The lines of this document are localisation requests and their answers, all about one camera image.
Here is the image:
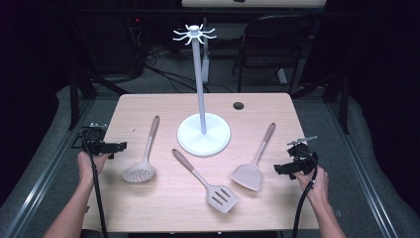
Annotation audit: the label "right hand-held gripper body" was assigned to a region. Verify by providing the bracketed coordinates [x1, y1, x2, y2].
[285, 135, 320, 177]

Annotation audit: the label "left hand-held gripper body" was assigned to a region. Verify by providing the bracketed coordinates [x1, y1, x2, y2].
[70, 122, 110, 157]

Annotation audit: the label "grey solid spatula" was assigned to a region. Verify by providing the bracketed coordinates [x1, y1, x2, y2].
[230, 122, 276, 192]

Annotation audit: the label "grey slotted spatula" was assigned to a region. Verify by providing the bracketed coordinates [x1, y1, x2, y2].
[171, 148, 240, 214]

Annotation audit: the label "white utensil hook rack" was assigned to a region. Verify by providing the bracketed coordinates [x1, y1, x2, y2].
[171, 23, 232, 158]

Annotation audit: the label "person's right hand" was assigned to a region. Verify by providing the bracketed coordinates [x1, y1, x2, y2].
[292, 164, 331, 207]

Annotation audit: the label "person's left hand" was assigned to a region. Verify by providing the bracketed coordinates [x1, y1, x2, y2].
[76, 151, 113, 186]

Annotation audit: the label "grey skimmer spoon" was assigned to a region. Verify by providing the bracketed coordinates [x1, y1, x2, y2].
[122, 114, 161, 183]

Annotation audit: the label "black metal stand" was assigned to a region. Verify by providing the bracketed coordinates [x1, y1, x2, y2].
[67, 63, 131, 132]
[290, 68, 352, 135]

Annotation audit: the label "white table leg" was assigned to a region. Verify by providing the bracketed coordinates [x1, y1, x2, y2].
[200, 18, 212, 85]

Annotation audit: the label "black folding chair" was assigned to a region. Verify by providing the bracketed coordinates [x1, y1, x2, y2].
[231, 14, 319, 96]

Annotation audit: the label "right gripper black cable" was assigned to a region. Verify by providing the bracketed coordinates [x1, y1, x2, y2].
[290, 152, 320, 238]

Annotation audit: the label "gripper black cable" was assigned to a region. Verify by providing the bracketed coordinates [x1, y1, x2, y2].
[290, 152, 320, 238]
[80, 136, 110, 238]

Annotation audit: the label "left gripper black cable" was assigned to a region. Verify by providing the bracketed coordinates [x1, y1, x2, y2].
[80, 136, 110, 238]

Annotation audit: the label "aluminium floor rail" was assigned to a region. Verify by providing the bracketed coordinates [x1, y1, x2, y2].
[325, 101, 401, 238]
[2, 98, 95, 238]

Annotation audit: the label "black floor cables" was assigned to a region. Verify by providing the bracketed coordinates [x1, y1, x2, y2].
[144, 46, 234, 94]

